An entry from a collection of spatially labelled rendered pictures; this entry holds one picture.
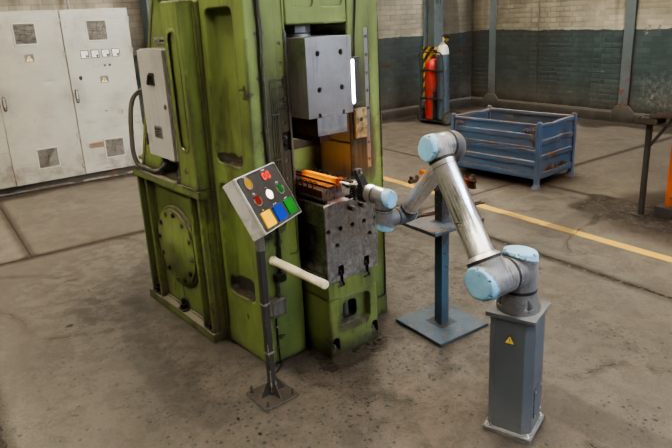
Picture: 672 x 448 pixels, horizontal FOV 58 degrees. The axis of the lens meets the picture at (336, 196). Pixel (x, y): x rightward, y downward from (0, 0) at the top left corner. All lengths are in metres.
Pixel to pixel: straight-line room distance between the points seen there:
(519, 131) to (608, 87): 4.38
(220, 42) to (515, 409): 2.29
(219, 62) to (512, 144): 4.17
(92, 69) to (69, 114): 0.62
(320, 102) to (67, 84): 5.36
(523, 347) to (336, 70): 1.60
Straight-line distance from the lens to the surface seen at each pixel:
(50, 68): 8.05
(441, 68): 10.46
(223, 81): 3.32
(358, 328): 3.57
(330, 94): 3.13
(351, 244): 3.32
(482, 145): 7.02
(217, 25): 3.32
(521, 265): 2.63
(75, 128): 8.16
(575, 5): 11.27
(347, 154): 3.50
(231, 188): 2.67
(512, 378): 2.86
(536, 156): 6.66
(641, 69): 10.67
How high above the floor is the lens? 1.85
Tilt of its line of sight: 16 degrees down
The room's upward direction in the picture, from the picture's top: 3 degrees counter-clockwise
